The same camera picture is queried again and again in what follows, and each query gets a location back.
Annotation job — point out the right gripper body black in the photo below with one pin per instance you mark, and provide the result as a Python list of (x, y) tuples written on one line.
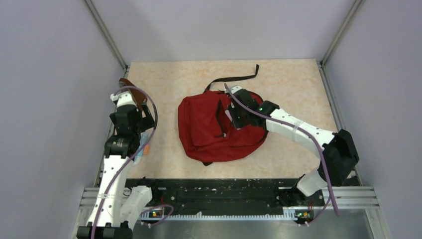
[(239, 117)]

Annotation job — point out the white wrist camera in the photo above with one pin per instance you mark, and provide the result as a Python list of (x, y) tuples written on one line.
[(123, 99), (235, 89)]

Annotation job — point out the red backpack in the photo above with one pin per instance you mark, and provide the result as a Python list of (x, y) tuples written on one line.
[(208, 135)]

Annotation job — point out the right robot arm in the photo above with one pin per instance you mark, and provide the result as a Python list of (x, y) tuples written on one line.
[(336, 150)]

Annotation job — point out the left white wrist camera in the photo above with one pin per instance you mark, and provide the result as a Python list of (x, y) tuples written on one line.
[(123, 99)]

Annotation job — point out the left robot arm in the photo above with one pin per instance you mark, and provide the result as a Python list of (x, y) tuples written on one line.
[(112, 217)]

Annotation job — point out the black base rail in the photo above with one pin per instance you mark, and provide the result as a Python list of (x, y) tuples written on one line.
[(227, 197)]

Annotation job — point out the orange highlighter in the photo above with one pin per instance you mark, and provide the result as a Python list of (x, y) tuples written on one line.
[(146, 150)]

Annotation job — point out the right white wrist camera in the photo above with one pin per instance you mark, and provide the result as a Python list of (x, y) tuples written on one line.
[(235, 89)]

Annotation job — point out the brown leather case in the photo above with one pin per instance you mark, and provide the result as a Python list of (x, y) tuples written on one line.
[(138, 96)]

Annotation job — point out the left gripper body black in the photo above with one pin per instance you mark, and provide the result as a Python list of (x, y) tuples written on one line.
[(145, 123)]

